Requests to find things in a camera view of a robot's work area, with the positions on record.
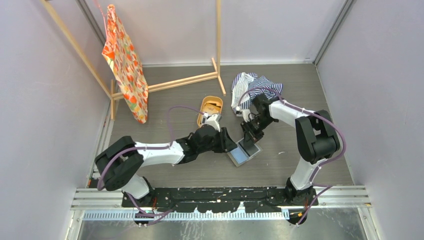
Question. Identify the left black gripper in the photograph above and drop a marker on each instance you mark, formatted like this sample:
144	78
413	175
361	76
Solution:
229	144

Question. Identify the grey card holder wallet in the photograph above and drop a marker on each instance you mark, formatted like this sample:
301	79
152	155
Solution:
243	154

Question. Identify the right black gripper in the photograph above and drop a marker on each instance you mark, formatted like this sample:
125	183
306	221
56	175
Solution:
248	131

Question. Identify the blue striped cloth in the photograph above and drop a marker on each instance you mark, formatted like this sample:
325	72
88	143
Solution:
248	85

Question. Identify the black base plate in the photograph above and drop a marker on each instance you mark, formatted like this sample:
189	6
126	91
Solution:
267	199

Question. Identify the orange floral cloth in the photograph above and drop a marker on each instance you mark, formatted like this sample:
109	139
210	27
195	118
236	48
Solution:
120	54

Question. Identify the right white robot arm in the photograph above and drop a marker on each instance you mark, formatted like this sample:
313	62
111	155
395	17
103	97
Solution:
317	140

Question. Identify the gold credit card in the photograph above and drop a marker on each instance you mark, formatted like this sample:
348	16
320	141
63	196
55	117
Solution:
211	108

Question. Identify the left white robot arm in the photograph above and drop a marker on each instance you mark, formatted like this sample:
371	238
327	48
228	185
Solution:
118	164

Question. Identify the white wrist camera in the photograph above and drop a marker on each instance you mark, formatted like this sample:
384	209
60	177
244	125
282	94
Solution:
212	120
244	113

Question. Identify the orange oval tray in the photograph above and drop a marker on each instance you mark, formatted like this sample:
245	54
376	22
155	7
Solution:
214	99

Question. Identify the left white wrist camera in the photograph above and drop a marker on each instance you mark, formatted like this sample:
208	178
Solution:
212	120

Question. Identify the wooden drying rack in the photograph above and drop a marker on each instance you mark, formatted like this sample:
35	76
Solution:
115	96

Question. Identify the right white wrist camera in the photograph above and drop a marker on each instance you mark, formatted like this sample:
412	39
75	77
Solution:
244	113

